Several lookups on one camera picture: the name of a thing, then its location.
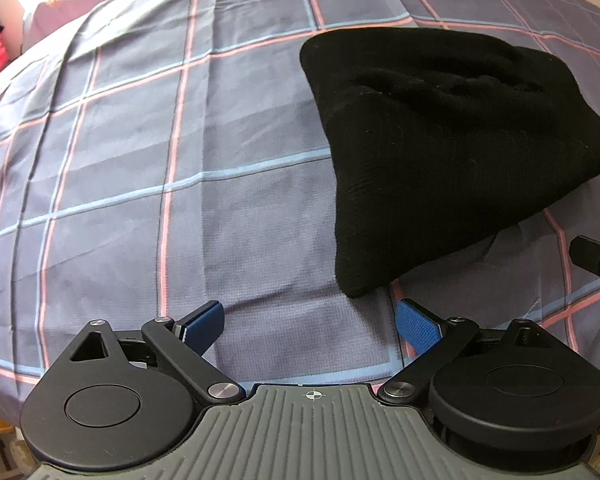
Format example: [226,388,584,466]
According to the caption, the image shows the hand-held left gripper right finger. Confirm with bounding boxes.
[377,297,556,403]

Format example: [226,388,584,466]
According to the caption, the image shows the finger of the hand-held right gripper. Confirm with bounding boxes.
[568,230,600,313]

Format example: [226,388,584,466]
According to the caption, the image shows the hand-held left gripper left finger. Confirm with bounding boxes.
[69,300,246,403]

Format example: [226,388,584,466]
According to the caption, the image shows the black pants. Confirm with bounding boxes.
[299,27,600,300]

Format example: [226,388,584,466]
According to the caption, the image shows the plaid bed sheet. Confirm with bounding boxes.
[0,0,600,413]

